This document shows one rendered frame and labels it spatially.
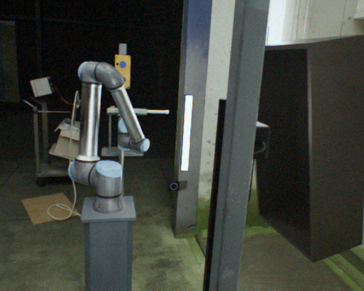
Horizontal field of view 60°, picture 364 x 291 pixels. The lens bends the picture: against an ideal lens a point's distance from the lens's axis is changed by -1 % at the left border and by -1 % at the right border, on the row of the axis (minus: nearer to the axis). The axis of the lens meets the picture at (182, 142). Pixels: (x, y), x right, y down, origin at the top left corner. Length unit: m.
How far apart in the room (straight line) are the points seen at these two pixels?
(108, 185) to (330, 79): 1.29
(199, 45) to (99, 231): 1.54
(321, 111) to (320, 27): 1.43
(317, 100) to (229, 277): 1.13
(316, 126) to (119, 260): 1.33
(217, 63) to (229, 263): 2.06
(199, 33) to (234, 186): 2.04
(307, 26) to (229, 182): 2.42
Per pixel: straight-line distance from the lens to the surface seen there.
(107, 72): 1.87
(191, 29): 2.56
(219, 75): 2.62
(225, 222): 0.66
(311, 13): 2.98
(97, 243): 1.97
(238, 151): 0.61
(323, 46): 1.66
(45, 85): 4.11
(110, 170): 1.86
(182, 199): 2.79
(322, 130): 1.73
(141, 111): 2.54
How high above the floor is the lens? 1.50
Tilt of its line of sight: 14 degrees down
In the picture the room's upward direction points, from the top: 3 degrees clockwise
